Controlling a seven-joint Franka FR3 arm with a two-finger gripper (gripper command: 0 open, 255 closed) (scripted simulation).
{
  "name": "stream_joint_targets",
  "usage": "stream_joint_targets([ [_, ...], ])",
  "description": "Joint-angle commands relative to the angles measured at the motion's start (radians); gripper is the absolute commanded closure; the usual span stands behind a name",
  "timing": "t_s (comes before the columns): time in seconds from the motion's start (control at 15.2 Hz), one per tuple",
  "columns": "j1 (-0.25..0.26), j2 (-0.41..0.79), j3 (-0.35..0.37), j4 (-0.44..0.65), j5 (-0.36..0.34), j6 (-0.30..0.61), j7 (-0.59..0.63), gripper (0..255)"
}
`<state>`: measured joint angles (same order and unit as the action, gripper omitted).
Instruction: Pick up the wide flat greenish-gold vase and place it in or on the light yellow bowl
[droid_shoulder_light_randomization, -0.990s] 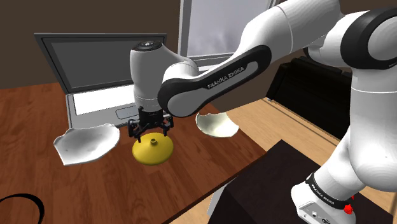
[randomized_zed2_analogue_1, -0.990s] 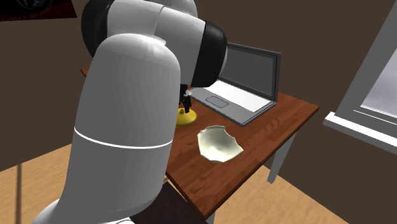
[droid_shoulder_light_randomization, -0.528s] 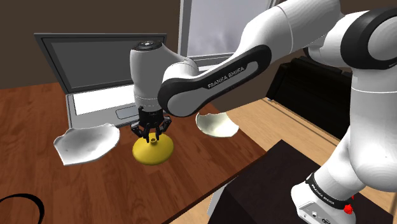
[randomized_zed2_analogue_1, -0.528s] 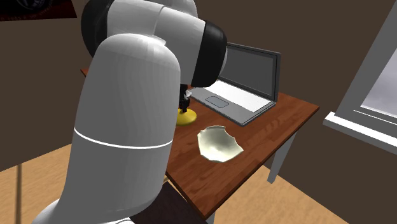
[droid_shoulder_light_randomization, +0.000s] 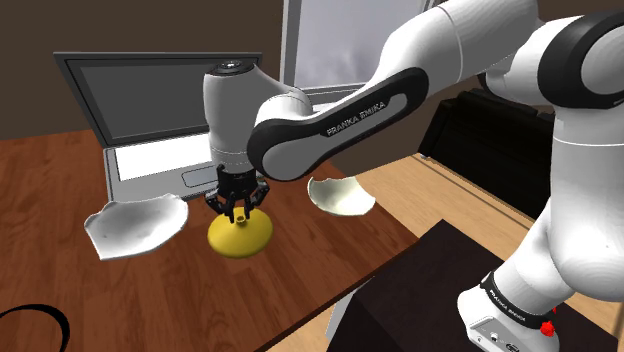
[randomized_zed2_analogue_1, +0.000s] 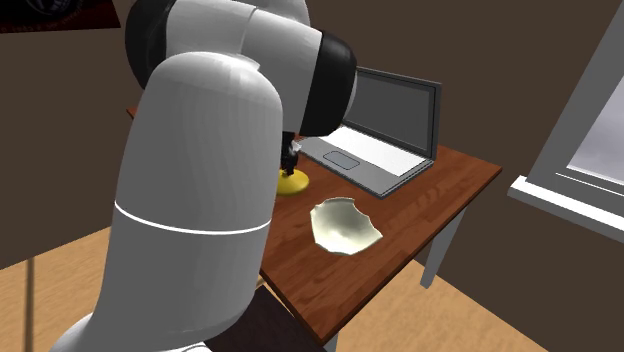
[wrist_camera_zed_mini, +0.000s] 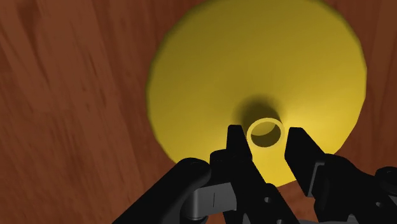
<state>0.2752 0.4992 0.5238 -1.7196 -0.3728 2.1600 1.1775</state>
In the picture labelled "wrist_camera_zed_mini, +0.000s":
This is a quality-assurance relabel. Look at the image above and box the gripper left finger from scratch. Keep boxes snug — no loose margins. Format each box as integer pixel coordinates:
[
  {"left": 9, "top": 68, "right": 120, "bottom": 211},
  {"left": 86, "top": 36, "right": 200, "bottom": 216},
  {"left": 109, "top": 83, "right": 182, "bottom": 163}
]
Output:
[{"left": 112, "top": 124, "right": 299, "bottom": 224}]

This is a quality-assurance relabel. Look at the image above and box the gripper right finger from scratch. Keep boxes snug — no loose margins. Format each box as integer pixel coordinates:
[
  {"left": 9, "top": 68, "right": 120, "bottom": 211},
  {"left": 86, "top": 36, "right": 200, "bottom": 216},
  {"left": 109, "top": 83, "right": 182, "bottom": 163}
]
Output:
[{"left": 284, "top": 127, "right": 397, "bottom": 224}]

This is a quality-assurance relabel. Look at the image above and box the yellow vase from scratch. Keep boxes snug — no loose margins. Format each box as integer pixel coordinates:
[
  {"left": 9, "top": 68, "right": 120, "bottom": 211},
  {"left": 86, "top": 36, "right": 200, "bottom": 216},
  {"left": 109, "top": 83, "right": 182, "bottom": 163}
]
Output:
[{"left": 145, "top": 0, "right": 368, "bottom": 188}]

